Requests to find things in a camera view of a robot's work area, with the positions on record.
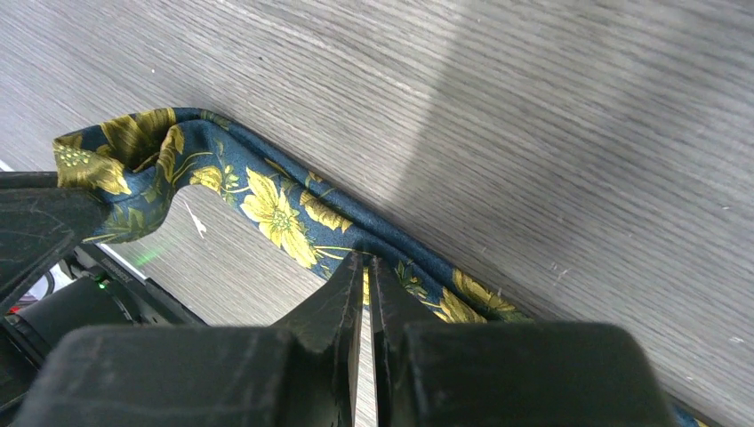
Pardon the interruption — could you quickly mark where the blue yellow floral tie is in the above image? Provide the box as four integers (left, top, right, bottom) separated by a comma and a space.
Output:
52, 107, 708, 427

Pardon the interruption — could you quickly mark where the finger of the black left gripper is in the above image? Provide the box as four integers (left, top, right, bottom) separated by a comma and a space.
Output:
1, 172, 109, 313

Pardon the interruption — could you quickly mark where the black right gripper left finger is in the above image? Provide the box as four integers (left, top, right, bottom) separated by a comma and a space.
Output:
13, 253, 363, 426

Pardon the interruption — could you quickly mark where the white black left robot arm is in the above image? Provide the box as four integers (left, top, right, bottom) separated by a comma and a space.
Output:
1, 172, 203, 426

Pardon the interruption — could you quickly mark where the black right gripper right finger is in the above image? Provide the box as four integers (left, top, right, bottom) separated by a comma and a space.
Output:
369, 258, 675, 426

